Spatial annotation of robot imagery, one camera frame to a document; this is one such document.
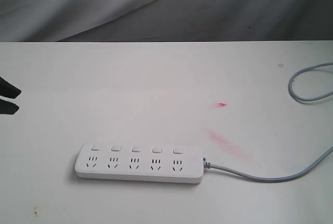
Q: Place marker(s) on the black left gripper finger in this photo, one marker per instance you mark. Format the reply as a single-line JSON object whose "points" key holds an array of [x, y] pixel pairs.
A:
{"points": [[8, 90], [8, 108]]}

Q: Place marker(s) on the white five-socket power strip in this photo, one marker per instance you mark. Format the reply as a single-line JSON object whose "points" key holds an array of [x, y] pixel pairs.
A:
{"points": [[138, 162]]}

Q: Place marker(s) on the grey backdrop cloth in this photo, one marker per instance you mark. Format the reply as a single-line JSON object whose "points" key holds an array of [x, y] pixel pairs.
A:
{"points": [[165, 20]]}

